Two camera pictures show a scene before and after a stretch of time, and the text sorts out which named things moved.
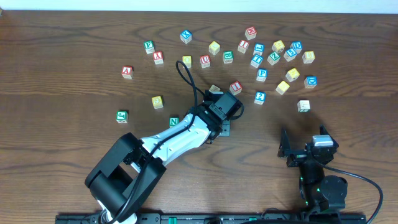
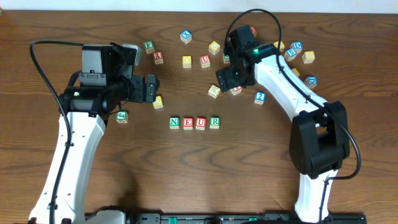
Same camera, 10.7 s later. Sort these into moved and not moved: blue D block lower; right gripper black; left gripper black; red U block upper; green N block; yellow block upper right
Moved: right gripper black; left gripper black
Not moved: green N block; yellow block upper right; red U block upper; blue D block lower
